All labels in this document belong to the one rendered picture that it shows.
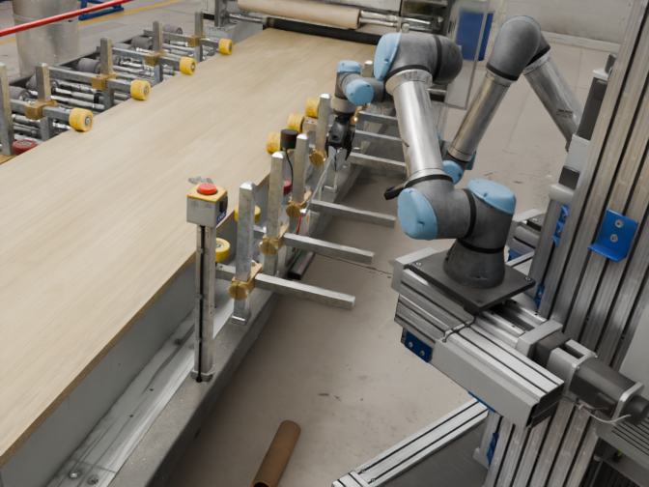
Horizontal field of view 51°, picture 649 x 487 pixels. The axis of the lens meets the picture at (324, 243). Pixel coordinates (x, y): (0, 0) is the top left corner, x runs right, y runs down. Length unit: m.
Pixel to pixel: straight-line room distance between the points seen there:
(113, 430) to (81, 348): 0.29
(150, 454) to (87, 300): 0.40
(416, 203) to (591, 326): 0.52
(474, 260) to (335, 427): 1.26
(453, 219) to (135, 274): 0.82
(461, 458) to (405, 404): 0.53
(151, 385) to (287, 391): 1.02
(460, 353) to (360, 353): 1.53
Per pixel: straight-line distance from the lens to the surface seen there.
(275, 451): 2.49
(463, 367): 1.58
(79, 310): 1.72
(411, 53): 1.72
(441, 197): 1.55
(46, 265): 1.90
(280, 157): 1.99
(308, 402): 2.80
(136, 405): 1.86
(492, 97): 1.97
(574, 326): 1.76
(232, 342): 1.92
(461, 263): 1.65
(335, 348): 3.09
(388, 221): 2.31
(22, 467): 1.60
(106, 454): 1.75
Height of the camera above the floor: 1.87
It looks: 29 degrees down
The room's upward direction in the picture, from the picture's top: 7 degrees clockwise
